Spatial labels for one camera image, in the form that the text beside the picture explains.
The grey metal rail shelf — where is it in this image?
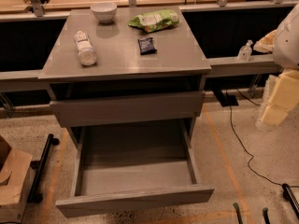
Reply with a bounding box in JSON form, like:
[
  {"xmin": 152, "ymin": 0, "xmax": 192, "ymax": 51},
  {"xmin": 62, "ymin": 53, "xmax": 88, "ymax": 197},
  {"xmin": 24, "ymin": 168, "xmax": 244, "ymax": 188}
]
[{"xmin": 0, "ymin": 54, "xmax": 282, "ymax": 93}]

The clear sanitizer pump bottle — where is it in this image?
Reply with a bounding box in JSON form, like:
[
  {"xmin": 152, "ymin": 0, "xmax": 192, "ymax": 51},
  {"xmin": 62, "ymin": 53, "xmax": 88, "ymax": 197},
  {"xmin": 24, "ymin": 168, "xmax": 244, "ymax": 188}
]
[{"xmin": 237, "ymin": 40, "xmax": 253, "ymax": 61}]

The black metal stand leg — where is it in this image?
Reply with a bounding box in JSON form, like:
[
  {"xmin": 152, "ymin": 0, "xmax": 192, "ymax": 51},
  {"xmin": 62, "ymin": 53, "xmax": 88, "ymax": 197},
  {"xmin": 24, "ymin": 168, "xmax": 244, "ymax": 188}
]
[{"xmin": 27, "ymin": 133, "xmax": 60, "ymax": 203}]

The white ceramic bowl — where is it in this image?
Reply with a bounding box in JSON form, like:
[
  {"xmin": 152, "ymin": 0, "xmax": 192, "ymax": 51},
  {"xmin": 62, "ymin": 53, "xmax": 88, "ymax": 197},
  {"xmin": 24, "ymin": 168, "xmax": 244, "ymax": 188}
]
[{"xmin": 91, "ymin": 2, "xmax": 117, "ymax": 23}]

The black floor cable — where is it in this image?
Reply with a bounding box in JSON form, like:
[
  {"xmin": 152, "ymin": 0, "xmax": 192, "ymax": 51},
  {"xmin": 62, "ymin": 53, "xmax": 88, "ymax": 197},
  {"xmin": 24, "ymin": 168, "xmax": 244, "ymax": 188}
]
[{"xmin": 228, "ymin": 87, "xmax": 299, "ymax": 189}]

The green handled tool left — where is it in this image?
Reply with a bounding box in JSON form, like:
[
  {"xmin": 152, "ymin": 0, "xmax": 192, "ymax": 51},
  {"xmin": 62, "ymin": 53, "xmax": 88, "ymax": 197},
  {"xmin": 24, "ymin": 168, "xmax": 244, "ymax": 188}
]
[{"xmin": 233, "ymin": 203, "xmax": 243, "ymax": 224}]

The closed grey top drawer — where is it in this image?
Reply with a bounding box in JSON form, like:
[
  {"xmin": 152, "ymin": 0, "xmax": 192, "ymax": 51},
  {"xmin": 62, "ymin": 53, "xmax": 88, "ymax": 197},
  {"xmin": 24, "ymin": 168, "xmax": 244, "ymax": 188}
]
[{"xmin": 50, "ymin": 91, "xmax": 204, "ymax": 127}]

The brown cardboard box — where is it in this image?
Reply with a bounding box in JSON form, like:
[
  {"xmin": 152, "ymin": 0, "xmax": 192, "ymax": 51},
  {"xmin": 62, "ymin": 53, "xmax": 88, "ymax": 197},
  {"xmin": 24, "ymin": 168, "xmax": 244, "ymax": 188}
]
[{"xmin": 0, "ymin": 136, "xmax": 35, "ymax": 223}]

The green handled tool right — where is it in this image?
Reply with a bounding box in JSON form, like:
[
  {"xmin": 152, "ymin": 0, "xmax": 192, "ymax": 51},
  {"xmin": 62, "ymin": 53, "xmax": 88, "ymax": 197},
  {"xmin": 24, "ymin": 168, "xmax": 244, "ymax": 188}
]
[{"xmin": 263, "ymin": 207, "xmax": 270, "ymax": 224}]

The green handled tool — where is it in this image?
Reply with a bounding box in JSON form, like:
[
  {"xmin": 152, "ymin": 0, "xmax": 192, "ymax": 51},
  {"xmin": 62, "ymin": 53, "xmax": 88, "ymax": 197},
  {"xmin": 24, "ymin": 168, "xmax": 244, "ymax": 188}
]
[
  {"xmin": 263, "ymin": 207, "xmax": 270, "ymax": 224},
  {"xmin": 233, "ymin": 203, "xmax": 243, "ymax": 224}
]

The grey drawer cabinet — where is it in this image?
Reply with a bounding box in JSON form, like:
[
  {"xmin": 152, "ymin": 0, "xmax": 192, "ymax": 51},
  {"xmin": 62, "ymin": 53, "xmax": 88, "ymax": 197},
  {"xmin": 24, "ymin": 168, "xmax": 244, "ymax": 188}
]
[{"xmin": 39, "ymin": 7, "xmax": 214, "ymax": 217}]

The green rice chip bag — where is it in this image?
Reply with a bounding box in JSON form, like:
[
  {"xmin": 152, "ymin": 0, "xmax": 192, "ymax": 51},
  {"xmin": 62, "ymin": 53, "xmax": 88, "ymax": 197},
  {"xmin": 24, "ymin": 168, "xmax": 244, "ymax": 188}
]
[{"xmin": 127, "ymin": 8, "xmax": 179, "ymax": 33}]

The black bar at right edge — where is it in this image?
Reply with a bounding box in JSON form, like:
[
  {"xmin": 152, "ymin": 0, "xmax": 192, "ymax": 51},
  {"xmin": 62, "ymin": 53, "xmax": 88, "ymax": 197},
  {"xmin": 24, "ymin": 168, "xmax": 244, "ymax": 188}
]
[{"xmin": 282, "ymin": 183, "xmax": 299, "ymax": 219}]

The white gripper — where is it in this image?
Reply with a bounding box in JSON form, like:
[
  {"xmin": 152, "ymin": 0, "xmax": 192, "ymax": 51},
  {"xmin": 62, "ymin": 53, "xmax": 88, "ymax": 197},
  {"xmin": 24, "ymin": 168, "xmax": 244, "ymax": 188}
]
[{"xmin": 253, "ymin": 4, "xmax": 299, "ymax": 129}]

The open grey middle drawer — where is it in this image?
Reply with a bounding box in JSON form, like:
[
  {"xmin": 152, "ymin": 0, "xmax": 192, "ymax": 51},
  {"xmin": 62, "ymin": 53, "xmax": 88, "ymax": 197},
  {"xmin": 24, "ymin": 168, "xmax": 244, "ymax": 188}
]
[{"xmin": 56, "ymin": 119, "xmax": 214, "ymax": 217}]

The small dark blue snack packet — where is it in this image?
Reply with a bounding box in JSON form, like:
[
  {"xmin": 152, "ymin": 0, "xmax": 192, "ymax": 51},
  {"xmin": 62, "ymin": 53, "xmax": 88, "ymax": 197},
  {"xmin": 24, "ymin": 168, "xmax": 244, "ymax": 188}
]
[{"xmin": 138, "ymin": 37, "xmax": 157, "ymax": 55}]

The white plastic bottle lying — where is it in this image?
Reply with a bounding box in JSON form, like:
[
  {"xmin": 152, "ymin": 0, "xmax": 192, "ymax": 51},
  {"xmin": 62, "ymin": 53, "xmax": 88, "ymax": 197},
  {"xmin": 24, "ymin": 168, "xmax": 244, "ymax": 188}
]
[{"xmin": 74, "ymin": 31, "xmax": 96, "ymax": 66}]

